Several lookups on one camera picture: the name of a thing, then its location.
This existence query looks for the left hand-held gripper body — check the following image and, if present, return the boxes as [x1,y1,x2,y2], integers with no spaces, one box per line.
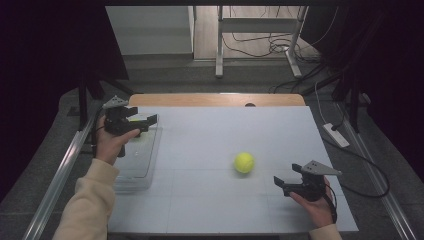
[102,95,150,136]

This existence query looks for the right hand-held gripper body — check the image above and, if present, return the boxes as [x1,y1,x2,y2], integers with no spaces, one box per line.
[282,160,343,203]

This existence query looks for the clear plastic container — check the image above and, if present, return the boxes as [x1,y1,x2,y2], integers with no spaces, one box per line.
[112,112,163,195]

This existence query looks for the person's right hand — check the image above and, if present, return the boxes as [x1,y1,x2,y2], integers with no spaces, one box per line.
[289,178,335,230]

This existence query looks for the person's left hand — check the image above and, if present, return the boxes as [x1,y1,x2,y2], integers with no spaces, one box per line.
[95,114,141,167]

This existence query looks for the black tripod stand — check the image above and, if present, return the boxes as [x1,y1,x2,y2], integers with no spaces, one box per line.
[68,66,134,132]
[331,9,391,134]

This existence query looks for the white power strip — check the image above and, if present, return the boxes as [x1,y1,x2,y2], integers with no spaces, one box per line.
[322,122,351,149]

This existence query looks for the white table mat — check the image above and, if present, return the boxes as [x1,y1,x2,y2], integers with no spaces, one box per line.
[107,105,359,234]

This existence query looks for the white cabinet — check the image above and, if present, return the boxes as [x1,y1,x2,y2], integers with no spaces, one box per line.
[105,5,196,56]

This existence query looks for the dark curtain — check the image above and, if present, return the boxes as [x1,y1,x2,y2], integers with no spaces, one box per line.
[301,0,424,184]
[0,0,129,203]

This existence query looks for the white metal stand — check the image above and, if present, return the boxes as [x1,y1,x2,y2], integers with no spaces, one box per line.
[214,5,309,79]

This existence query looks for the left hand-held gripper black cable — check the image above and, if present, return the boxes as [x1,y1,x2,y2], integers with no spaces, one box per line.
[91,107,108,160]

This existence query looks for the hand-held gripper black cable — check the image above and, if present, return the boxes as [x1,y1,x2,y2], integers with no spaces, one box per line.
[324,184,338,224]
[91,107,108,160]

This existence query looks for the right hand-held gripper black cable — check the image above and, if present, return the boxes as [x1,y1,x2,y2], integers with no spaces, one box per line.
[324,184,338,224]

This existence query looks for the thin white cable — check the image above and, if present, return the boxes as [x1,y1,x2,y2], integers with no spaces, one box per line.
[313,81,329,125]

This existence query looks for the black power cable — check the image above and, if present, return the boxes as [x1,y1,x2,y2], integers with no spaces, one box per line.
[321,116,391,199]

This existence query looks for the aluminium floor rail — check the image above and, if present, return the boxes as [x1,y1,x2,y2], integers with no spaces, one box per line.
[21,113,98,240]
[334,101,418,240]

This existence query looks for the black floor cables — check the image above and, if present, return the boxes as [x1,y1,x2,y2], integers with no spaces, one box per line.
[268,62,343,96]

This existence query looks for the tangle of thin cables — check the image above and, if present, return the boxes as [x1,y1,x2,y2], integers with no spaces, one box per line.
[221,6,339,64]

